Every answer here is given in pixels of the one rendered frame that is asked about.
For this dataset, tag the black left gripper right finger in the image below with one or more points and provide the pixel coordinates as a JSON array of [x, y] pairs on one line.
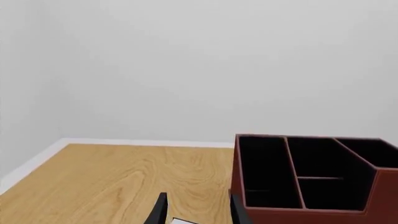
[[239, 211]]

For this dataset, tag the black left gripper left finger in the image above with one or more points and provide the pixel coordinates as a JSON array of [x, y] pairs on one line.
[[158, 211]]

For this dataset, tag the red-brown desk caddy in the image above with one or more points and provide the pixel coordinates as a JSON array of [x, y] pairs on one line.
[[314, 173]]

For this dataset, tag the white flat object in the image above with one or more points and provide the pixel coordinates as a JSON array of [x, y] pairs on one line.
[[179, 221]]

